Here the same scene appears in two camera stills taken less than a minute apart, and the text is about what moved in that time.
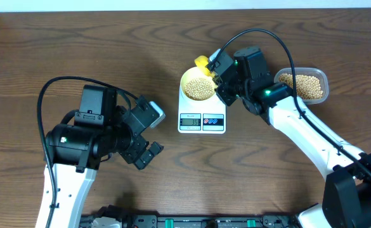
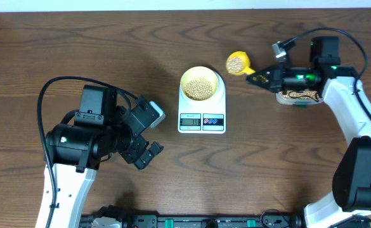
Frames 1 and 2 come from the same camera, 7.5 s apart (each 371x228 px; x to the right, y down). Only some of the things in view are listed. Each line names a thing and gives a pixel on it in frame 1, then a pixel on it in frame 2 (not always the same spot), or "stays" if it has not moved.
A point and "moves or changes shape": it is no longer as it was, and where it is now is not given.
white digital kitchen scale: (207, 117) stays
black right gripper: (221, 90) → (275, 82)
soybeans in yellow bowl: (199, 88) stays
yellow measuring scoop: (201, 61) moves or changes shape
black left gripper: (132, 151) stays
